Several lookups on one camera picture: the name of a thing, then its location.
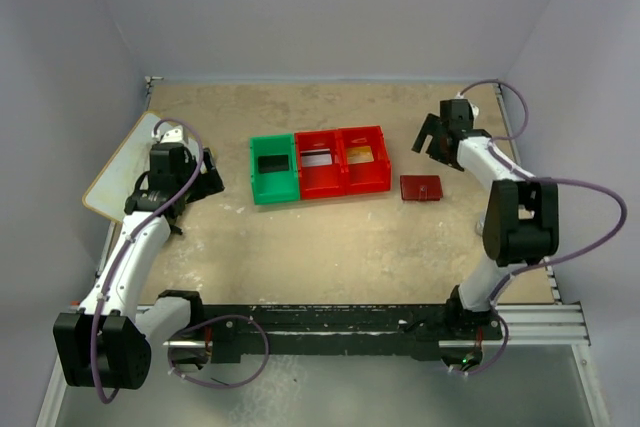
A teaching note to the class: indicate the yellow-framed whiteboard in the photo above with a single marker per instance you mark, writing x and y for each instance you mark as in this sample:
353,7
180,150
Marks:
107,193

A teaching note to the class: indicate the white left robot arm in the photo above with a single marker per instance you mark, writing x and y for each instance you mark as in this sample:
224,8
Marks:
105,341

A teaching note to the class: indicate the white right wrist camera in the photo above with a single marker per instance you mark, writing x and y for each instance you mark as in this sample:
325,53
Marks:
474,108

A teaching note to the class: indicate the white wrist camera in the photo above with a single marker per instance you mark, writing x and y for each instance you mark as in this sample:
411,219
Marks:
174,135
474,108

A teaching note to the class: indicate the green plastic bin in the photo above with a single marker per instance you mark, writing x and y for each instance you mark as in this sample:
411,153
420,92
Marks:
276,187

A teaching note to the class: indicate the black card in green bin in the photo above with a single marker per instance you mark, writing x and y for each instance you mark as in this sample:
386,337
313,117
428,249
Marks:
273,163

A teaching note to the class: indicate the outer red plastic bin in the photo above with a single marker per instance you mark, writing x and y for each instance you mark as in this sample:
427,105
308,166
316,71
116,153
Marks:
368,166

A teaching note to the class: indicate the red leather card holder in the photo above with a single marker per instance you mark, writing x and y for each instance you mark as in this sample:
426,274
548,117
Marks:
421,188

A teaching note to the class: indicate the middle red plastic bin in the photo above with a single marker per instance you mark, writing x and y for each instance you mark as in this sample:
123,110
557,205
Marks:
326,181

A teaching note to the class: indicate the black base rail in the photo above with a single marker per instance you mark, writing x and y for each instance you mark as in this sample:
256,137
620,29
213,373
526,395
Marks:
417,331

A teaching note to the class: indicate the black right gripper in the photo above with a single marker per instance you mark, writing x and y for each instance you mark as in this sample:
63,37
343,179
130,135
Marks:
428,128

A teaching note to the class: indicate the aluminium table frame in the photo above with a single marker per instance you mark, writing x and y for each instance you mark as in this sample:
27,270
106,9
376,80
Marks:
106,343

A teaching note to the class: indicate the orange card in red bin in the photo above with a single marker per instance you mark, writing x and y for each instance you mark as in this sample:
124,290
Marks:
359,155

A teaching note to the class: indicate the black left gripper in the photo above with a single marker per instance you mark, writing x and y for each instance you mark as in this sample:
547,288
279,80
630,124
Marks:
208,182

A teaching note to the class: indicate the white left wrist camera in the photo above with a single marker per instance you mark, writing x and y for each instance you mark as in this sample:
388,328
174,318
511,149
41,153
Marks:
174,135

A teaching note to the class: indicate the white card with black stripe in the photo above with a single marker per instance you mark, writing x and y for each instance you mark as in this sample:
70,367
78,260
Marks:
316,158

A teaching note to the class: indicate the red plastic bin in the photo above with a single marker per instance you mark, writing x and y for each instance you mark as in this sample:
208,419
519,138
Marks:
326,181
368,166

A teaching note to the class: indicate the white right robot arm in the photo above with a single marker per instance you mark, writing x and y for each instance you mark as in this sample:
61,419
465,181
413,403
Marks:
521,220

